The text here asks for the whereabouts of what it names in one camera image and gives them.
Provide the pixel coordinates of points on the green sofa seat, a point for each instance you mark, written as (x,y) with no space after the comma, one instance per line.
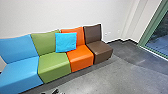
(53,65)

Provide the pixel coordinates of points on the blue sofa seat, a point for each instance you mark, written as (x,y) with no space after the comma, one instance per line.
(18,71)

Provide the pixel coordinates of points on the orange sofa seat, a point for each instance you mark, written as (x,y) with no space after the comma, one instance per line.
(80,56)

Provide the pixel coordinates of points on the blue square cushion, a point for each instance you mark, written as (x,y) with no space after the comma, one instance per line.
(65,42)

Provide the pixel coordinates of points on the brown sofa seat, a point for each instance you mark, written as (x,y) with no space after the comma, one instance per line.
(100,50)

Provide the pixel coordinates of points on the green framed glass wall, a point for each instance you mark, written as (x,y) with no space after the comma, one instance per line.
(150,28)

